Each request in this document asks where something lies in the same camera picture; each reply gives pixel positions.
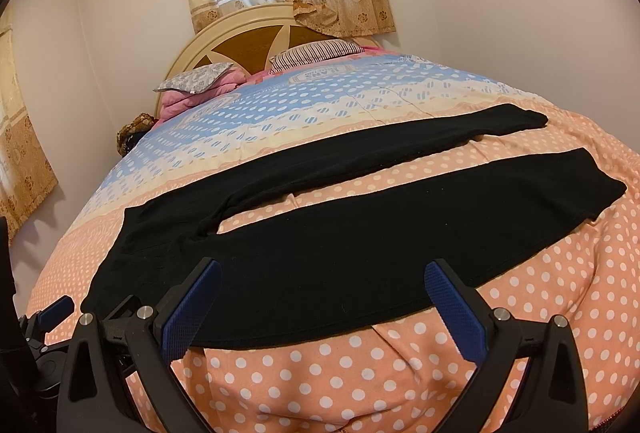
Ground black pants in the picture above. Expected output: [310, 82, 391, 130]
[81, 104, 626, 349]

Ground striped pillow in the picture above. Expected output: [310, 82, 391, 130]
[269, 39, 363, 72]

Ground cream wooden headboard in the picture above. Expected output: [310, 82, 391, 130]
[153, 2, 384, 119]

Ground beige side curtain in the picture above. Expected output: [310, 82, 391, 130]
[0, 6, 58, 240]

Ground pink folded blanket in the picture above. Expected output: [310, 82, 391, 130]
[155, 66, 269, 128]

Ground polka dot bed quilt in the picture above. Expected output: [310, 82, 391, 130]
[28, 52, 639, 432]

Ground grey patterned pillow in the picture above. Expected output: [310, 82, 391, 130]
[154, 62, 233, 95]

